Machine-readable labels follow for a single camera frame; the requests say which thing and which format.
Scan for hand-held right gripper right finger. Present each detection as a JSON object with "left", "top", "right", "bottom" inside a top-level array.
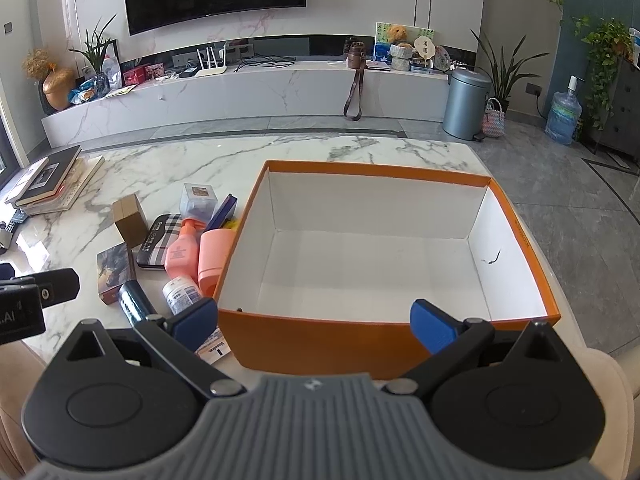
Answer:
[{"left": 382, "top": 299, "right": 576, "bottom": 397}]

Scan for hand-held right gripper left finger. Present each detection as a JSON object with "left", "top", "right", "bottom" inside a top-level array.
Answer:
[{"left": 62, "top": 297, "right": 246, "bottom": 400}]

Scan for white pill bottle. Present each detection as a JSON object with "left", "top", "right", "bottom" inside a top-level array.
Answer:
[{"left": 162, "top": 276, "right": 204, "bottom": 316}]

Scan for white tube packet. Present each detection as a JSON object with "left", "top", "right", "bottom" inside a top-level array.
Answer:
[{"left": 195, "top": 329, "right": 232, "bottom": 365}]

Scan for dark printed card box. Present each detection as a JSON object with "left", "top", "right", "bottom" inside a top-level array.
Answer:
[{"left": 96, "top": 242, "right": 138, "bottom": 306}]

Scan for pink tube bottle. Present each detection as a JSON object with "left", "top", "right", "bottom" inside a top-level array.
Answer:
[{"left": 197, "top": 228, "right": 237, "bottom": 297}]

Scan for pink pump bottle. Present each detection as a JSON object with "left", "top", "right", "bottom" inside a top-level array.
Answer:
[{"left": 164, "top": 217, "right": 208, "bottom": 282}]

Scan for plaid black case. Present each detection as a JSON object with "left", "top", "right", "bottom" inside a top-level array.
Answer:
[{"left": 136, "top": 213, "right": 184, "bottom": 271}]

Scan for small brown cardboard box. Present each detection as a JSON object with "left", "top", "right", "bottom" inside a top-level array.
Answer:
[{"left": 112, "top": 193, "right": 150, "bottom": 250}]

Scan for orange cardboard box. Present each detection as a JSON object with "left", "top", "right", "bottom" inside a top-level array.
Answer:
[{"left": 214, "top": 160, "right": 562, "bottom": 382}]

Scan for dark blue case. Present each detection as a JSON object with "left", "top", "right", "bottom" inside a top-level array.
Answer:
[{"left": 202, "top": 193, "right": 238, "bottom": 234}]

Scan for clear plastic box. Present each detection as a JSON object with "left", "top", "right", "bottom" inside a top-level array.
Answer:
[{"left": 179, "top": 183, "right": 220, "bottom": 224}]

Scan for grey remote control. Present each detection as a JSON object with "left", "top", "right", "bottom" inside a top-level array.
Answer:
[{"left": 0, "top": 208, "right": 29, "bottom": 234}]

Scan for grey cover book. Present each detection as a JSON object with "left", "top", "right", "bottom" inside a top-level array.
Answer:
[{"left": 5, "top": 156, "right": 50, "bottom": 205}]

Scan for stack of books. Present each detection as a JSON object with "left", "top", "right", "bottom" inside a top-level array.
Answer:
[{"left": 22, "top": 156, "right": 106, "bottom": 217}]

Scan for black hardcover book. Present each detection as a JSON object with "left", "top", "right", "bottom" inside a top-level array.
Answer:
[{"left": 15, "top": 145, "right": 84, "bottom": 209}]

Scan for beige chair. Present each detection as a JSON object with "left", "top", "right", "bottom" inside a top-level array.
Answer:
[{"left": 574, "top": 345, "right": 637, "bottom": 480}]

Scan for gold vase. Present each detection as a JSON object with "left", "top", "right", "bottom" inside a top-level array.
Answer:
[{"left": 42, "top": 67, "right": 76, "bottom": 111}]

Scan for blue snack bags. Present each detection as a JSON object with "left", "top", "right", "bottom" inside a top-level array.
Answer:
[{"left": 69, "top": 79, "right": 99, "bottom": 105}]

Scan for dried flower bunch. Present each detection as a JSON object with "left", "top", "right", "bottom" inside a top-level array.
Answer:
[{"left": 22, "top": 49, "right": 51, "bottom": 81}]

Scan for woven basket bag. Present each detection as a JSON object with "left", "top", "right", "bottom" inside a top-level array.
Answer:
[{"left": 482, "top": 98, "right": 506, "bottom": 139}]

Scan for grey metal trash can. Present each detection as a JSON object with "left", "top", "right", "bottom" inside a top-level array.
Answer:
[{"left": 442, "top": 68, "right": 494, "bottom": 141}]

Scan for white marble television console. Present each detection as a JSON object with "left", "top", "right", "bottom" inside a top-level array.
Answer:
[{"left": 41, "top": 60, "right": 451, "bottom": 149}]

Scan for green potted plant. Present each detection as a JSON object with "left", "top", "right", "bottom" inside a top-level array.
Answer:
[{"left": 69, "top": 15, "right": 119, "bottom": 97}]

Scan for blue water jug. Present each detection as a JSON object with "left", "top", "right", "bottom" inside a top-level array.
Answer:
[{"left": 544, "top": 75, "right": 584, "bottom": 146}]

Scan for white router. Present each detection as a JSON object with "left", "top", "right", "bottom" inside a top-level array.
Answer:
[{"left": 194, "top": 46, "right": 229, "bottom": 79}]

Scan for snake plant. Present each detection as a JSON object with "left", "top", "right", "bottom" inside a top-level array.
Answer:
[{"left": 470, "top": 30, "right": 549, "bottom": 114}]

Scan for stone pots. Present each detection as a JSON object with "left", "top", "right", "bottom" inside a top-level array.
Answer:
[{"left": 389, "top": 42, "right": 414, "bottom": 71}]

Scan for round paper fan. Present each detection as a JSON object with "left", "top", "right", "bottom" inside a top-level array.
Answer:
[{"left": 413, "top": 36, "right": 434, "bottom": 69}]

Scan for brown leather bag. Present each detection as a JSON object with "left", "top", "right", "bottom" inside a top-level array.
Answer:
[{"left": 342, "top": 40, "right": 369, "bottom": 122}]

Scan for dark grey cabinet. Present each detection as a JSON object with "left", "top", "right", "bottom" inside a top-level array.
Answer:
[{"left": 596, "top": 54, "right": 640, "bottom": 164}]

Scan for green landscape painting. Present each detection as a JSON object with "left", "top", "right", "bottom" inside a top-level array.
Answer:
[{"left": 374, "top": 22, "right": 435, "bottom": 64}]

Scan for trailing ivy plant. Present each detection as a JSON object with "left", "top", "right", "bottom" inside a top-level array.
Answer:
[{"left": 572, "top": 16, "right": 634, "bottom": 132}]

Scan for black cables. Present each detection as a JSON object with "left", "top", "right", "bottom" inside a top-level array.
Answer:
[{"left": 234, "top": 56, "right": 297, "bottom": 70}]

